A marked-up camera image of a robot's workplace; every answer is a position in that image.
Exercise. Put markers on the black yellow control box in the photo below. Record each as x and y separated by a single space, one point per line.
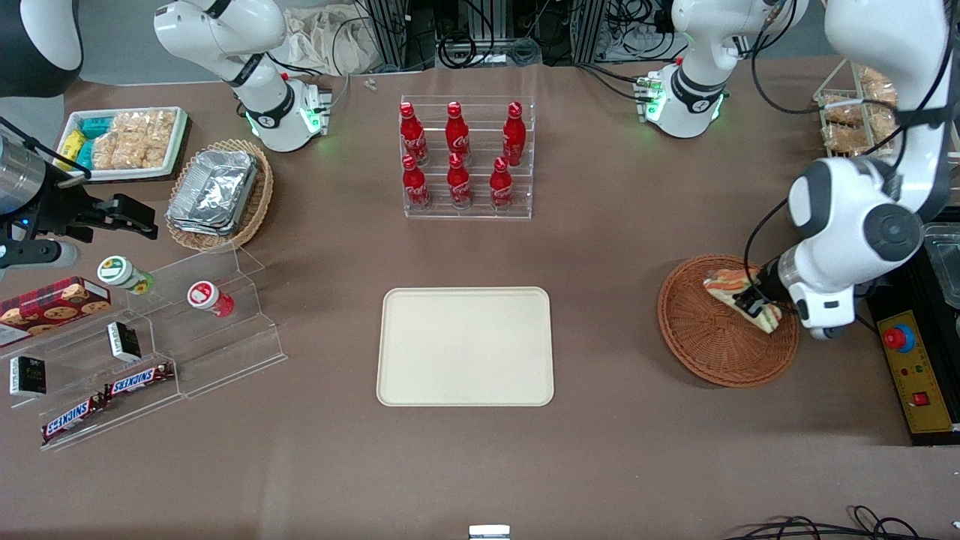
919 382

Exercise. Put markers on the clear bag of fried snacks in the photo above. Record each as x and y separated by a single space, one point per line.
844 139
841 110
882 126
877 75
879 94

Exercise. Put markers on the clear plastic container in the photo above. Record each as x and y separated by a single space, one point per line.
945 262

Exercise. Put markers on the clear bag of rice crackers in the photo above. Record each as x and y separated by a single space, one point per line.
135 139

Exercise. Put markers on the triangular sandwich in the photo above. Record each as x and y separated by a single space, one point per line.
726 283

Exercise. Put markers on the teal snack packet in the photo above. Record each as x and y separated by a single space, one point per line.
84 154
95 126

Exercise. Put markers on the round brown wicker basket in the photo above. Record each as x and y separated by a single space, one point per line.
712 352

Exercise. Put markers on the green yellow lidded cup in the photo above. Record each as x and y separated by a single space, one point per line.
120 273

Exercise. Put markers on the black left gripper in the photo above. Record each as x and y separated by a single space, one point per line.
766 290

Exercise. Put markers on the yellow snack packet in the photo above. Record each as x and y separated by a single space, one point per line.
72 145

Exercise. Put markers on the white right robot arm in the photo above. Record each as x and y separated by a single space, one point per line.
225 45

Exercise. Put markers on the clear acrylic stepped shelf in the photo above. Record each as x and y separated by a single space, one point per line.
225 352

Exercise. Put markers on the aluminium frame rack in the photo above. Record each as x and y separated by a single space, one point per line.
386 34

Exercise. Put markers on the oval light wicker basket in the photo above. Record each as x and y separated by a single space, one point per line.
259 202

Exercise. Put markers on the red lidded cup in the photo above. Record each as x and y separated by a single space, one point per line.
206 295

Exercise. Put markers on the white silver device edge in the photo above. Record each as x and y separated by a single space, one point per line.
489 532

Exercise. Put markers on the clear acrylic bottle rack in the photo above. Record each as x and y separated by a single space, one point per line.
469 214

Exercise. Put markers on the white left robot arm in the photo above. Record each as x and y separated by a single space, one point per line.
847 217

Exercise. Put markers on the red emergency stop button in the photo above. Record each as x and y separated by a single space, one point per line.
898 339

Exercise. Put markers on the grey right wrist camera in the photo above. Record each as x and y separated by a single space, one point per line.
37 255

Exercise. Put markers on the cream plastic tray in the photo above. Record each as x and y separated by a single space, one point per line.
465 345

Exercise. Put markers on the red cola bottle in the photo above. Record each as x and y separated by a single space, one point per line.
414 187
500 187
412 135
514 135
458 186
457 135

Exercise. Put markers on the red cookie box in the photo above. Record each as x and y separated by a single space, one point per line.
52 304

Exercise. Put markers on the snickers chocolate bar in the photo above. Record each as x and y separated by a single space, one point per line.
71 418
139 379

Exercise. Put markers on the white crumpled cloth bag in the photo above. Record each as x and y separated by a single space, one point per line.
322 37

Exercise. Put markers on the small black box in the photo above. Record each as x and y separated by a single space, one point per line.
28 376
124 341

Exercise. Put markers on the white rectangular snack tray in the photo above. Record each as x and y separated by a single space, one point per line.
176 154

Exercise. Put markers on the stacked aluminium foil containers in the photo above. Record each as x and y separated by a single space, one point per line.
214 191

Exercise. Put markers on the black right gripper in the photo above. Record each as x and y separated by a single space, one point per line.
63 209

